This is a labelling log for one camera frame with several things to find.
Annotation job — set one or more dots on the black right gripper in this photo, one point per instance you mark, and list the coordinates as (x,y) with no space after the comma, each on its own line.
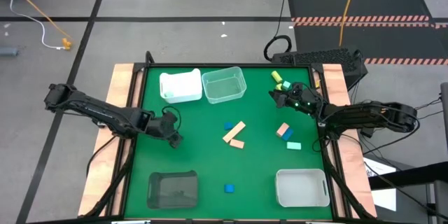
(309,105)

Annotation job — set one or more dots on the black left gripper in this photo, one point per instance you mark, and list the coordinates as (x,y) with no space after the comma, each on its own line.
(159,129)

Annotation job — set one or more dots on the yellow-green rectangular block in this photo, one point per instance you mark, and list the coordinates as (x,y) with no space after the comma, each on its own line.
(278,87)

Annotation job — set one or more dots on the mint cube block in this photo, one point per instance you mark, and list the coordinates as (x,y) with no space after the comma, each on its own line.
(286,85)

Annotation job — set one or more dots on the yellow cylinder block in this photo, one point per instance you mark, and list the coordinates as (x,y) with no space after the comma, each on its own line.
(276,76)

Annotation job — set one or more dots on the thick wooden block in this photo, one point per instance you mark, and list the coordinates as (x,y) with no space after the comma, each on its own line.
(282,129)

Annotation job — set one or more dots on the blue rectangular block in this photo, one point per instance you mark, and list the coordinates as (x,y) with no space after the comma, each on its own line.
(288,135)

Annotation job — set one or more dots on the mint rectangular block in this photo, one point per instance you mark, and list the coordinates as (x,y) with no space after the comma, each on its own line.
(293,145)

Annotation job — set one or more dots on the blue cube block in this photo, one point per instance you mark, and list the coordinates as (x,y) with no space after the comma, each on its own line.
(229,188)
(228,126)

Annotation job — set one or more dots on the long wooden block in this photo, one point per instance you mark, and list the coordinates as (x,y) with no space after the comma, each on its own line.
(234,132)

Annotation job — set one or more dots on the short wooden block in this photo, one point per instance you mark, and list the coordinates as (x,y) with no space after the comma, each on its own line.
(237,143)

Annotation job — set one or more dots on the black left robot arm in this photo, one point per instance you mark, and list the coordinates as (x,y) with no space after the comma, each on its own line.
(105,112)

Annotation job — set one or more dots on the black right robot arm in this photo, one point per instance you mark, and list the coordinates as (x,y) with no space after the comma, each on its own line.
(367,115)

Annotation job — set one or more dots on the small mint block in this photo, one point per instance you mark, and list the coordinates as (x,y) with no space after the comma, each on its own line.
(169,94)

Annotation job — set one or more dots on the dark smoky plastic bin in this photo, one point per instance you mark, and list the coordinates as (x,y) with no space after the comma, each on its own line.
(173,190)

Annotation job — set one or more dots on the white plastic bin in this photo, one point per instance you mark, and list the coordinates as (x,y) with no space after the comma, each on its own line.
(182,87)

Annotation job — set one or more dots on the clear plastic bin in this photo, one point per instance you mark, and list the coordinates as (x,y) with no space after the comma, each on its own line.
(224,89)

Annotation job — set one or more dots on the wooden table side board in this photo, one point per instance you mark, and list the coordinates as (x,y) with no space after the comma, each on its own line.
(334,77)
(122,77)

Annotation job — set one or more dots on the light grey plastic bin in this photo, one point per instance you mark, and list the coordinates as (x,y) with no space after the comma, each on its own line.
(301,189)

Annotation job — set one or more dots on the black striped-edge floor mat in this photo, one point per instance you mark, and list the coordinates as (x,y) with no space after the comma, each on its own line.
(385,3)
(402,42)

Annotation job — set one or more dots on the grey floor object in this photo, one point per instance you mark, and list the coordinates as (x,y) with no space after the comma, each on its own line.
(7,51)

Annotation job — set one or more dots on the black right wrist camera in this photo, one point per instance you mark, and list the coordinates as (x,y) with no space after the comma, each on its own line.
(297,92)

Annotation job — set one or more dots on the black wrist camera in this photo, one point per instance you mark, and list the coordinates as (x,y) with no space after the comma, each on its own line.
(169,118)
(297,92)

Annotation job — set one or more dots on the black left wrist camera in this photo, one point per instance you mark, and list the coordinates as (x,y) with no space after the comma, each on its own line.
(169,118)

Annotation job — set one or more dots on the black table frame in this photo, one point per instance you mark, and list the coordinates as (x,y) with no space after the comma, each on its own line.
(227,65)

